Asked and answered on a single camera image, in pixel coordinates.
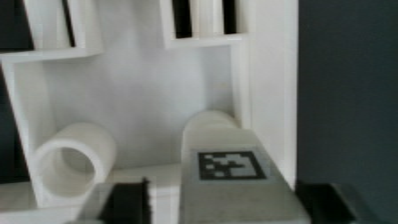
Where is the white chair seat part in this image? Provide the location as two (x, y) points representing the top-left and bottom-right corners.
(0, 0), (249, 208)

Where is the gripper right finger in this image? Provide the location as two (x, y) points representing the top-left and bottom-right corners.
(295, 183), (371, 224)

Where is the white U-shaped fence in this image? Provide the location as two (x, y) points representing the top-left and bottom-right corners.
(249, 0), (298, 187)

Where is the white chair leg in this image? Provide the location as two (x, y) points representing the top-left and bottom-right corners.
(179, 111), (311, 224)

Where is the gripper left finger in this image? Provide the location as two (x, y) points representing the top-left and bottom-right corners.
(103, 180), (151, 224)

